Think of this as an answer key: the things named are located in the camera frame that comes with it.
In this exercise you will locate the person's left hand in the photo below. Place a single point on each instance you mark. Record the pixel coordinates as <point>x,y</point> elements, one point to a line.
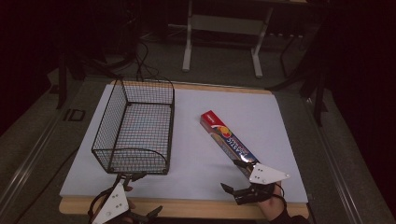
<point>132,206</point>

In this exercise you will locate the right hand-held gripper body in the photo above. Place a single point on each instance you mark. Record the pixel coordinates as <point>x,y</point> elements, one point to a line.
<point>264,174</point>

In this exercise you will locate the aluminium floor rail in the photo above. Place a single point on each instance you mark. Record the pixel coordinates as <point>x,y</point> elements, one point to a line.
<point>31,158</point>
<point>334,161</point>

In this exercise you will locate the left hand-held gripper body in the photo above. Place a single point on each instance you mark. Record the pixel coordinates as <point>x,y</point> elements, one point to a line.
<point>113,205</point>

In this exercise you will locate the white metal table frame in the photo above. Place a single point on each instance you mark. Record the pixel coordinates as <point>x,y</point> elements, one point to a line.
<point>224,25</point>

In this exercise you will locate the red blue plastic wrap box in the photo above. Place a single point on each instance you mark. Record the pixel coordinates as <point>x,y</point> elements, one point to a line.
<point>224,134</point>

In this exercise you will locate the person's right hand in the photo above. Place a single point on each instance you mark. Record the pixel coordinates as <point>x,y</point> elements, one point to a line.
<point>271,207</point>

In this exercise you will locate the black tripod stand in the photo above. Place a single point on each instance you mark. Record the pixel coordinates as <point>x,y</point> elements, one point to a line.
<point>311,77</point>

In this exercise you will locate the white table mat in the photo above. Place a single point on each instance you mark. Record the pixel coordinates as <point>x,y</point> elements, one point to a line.
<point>199,155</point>

